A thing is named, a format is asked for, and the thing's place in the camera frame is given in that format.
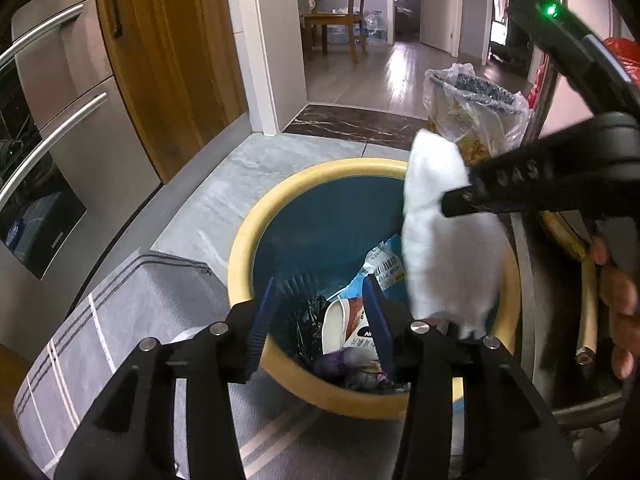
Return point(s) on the purple snack packet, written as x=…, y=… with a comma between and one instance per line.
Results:
x=335, y=360

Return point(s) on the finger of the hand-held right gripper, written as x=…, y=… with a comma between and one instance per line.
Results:
x=525, y=180

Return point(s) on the stainless steel refrigerator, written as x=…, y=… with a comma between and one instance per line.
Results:
x=90, y=135

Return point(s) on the black plastic bag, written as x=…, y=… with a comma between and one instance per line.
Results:
x=310, y=320

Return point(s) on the grey checked tablecloth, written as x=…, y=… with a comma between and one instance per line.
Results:
x=125, y=300

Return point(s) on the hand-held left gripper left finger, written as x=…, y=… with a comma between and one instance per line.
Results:
x=262, y=320

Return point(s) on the white shipping bag with label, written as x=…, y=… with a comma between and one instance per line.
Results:
x=385, y=260

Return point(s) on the bamboo pole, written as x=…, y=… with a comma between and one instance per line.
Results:
x=587, y=310

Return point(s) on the wooden dining table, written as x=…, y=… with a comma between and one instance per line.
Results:
x=330, y=19

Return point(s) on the bin with clear plastic liner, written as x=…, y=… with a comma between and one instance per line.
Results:
x=480, y=110

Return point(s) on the blue bin with yellow rim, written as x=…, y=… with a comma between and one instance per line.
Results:
x=320, y=220

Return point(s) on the clear water bottle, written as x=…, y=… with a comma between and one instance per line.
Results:
x=375, y=25

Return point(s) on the person's right hand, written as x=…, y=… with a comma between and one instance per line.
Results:
x=625, y=320

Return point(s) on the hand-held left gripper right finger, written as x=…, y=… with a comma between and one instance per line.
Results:
x=377, y=320

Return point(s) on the white door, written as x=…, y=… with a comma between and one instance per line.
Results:
x=440, y=5

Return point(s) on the red plastic bag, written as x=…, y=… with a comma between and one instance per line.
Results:
x=620, y=50

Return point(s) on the white paper towel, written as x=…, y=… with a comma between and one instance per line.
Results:
x=445, y=250

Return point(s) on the red floral paper cup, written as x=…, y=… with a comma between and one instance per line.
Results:
x=340, y=325

